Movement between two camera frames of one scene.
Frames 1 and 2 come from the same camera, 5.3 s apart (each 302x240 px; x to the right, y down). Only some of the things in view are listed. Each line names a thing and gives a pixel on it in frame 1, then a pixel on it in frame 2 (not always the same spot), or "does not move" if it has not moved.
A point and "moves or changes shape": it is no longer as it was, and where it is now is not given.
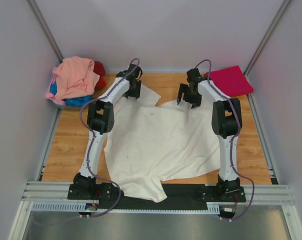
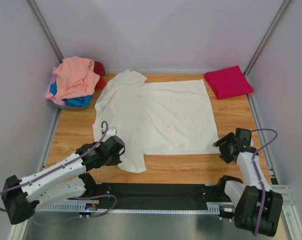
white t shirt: x=149 y=142 moves or changes shape
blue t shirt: x=76 y=101 does not move
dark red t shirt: x=99 y=69 does not move
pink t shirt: x=50 y=96 does not move
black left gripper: x=136 y=94 → x=116 y=161
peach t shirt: x=75 y=77 does not move
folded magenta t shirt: x=230 y=81 does not move
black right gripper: x=196 y=102 → x=221 y=144
